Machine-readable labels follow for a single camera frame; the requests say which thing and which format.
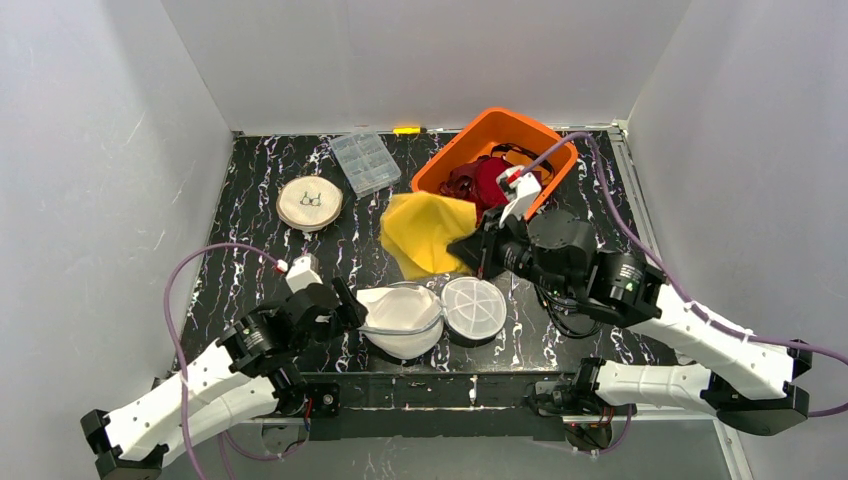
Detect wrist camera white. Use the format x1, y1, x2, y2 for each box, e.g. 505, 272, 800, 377
285, 254, 323, 293
496, 166, 541, 227

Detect crimson red bra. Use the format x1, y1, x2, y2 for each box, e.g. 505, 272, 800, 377
473, 156, 512, 211

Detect purple cable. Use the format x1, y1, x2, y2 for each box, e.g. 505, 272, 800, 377
163, 243, 289, 480
519, 131, 848, 419

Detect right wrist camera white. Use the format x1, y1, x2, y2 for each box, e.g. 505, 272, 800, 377
496, 166, 541, 227

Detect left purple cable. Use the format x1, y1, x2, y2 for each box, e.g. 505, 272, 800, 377
163, 243, 289, 480

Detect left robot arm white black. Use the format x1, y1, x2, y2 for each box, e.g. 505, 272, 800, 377
80, 278, 367, 479

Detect grey-trim mesh laundry bag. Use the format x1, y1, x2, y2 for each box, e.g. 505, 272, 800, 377
356, 277, 507, 360

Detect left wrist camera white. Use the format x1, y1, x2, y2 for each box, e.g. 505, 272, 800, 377
285, 254, 323, 293

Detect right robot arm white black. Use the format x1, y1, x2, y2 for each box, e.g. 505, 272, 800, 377
448, 210, 811, 436

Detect clear plastic compartment box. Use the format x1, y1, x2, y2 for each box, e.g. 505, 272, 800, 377
329, 130, 401, 199

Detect orange plastic bin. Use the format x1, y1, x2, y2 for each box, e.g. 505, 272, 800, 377
411, 107, 578, 217

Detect dark maroon bra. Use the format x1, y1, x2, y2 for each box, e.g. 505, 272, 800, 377
438, 156, 489, 201

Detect yellow marker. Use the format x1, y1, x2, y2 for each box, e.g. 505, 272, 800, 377
392, 126, 426, 135

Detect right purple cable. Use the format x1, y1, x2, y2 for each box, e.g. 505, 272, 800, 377
519, 131, 848, 419

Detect yellow bra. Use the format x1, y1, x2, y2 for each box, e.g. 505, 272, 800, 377
379, 192, 477, 280

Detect orange bra black straps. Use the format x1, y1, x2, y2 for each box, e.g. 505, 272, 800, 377
490, 142, 556, 183

